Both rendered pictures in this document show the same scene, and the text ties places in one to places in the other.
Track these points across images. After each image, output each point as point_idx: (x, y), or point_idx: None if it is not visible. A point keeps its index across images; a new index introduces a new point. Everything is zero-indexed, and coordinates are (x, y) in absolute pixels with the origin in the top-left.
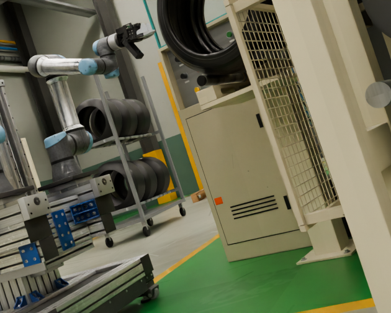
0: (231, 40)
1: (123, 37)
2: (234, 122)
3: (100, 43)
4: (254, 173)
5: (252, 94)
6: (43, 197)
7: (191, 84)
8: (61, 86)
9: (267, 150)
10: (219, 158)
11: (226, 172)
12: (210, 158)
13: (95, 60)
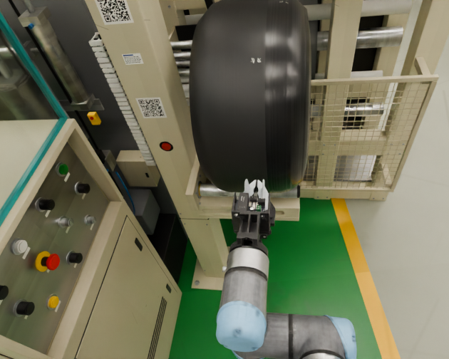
0: (65, 177)
1: (259, 238)
2: (123, 275)
3: (265, 303)
4: (149, 300)
5: None
6: None
7: (37, 306)
8: None
9: (150, 265)
10: (125, 335)
11: (134, 338)
12: (118, 352)
13: (321, 315)
